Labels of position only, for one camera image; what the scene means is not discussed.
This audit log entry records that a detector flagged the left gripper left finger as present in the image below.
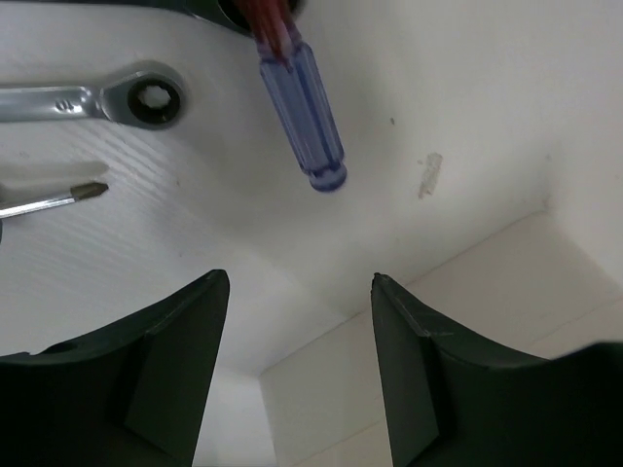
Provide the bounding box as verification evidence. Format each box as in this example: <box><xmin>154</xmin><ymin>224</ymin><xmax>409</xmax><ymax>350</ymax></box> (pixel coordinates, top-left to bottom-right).
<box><xmin>1</xmin><ymin>269</ymin><xmax>230</xmax><ymax>466</ymax></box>

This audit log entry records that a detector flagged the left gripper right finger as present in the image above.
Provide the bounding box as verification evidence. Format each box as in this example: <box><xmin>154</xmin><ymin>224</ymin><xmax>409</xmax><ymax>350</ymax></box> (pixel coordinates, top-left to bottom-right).
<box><xmin>371</xmin><ymin>274</ymin><xmax>622</xmax><ymax>466</ymax></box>

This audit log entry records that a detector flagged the white drawer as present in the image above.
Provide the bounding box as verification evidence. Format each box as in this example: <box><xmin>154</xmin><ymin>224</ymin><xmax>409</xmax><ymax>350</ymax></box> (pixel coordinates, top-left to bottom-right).
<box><xmin>193</xmin><ymin>205</ymin><xmax>622</xmax><ymax>466</ymax></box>

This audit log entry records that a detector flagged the blue red handled screwdriver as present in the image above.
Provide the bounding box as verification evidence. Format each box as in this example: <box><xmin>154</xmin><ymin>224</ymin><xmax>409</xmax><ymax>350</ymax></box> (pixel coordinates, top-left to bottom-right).
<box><xmin>236</xmin><ymin>1</ymin><xmax>348</xmax><ymax>193</ymax></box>

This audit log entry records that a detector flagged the green orange stubby screwdriver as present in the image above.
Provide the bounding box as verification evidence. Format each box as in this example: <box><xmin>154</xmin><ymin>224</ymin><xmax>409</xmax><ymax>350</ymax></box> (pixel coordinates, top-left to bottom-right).
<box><xmin>1</xmin><ymin>181</ymin><xmax>109</xmax><ymax>220</ymax></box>

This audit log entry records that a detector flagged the large silver ratchet wrench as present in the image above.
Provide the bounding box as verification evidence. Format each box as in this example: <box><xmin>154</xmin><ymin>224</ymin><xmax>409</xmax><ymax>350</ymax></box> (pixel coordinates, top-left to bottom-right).
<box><xmin>1</xmin><ymin>60</ymin><xmax>188</xmax><ymax>131</ymax></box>

